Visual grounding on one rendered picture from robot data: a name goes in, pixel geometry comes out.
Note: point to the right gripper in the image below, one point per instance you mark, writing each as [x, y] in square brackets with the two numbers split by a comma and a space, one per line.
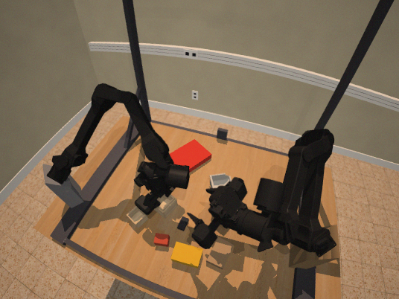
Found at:
[147, 203]

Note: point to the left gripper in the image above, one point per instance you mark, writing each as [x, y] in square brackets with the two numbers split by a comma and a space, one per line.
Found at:
[204, 234]

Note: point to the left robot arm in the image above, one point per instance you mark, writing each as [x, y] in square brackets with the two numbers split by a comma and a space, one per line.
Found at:
[305, 168]

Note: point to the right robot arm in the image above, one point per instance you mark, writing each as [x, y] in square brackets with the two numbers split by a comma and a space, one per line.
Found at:
[153, 145]

